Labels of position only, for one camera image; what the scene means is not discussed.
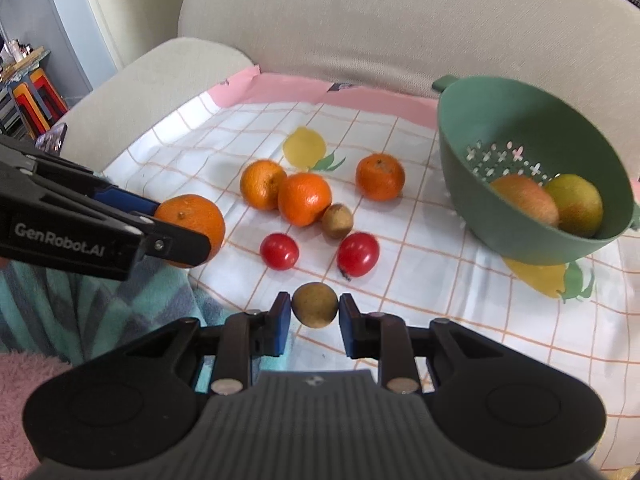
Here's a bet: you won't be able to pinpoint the small brown kiwi fruit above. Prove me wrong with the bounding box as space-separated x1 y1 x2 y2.
292 282 338 330

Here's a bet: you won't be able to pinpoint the colourful stacked stools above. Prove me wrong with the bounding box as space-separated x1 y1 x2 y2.
4 68 68 139

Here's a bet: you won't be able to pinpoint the green colander bowl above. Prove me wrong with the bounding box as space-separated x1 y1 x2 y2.
432 76 639 266

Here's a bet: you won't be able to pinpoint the teal patterned blanket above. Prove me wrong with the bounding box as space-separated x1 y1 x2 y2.
1 258 230 365

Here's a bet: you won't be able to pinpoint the checked lemon print cloth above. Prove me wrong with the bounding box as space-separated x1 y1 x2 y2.
106 67 639 474

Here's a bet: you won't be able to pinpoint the orange mandarin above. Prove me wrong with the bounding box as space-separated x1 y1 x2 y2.
278 172 332 228
153 194 226 262
240 159 288 211
355 153 406 202

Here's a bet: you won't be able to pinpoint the beige sofa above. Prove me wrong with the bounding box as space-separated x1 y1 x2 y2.
62 0 639 176

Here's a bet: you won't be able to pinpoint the pink fluffy fabric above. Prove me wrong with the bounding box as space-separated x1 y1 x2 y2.
0 351 70 480

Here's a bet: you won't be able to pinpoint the red tomato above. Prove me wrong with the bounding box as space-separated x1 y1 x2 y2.
259 233 299 271
336 232 380 280

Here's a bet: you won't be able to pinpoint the yellow-green mango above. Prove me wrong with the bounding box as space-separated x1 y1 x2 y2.
544 174 604 237

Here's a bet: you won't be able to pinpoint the red-green mango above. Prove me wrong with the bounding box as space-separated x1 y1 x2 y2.
490 174 560 228

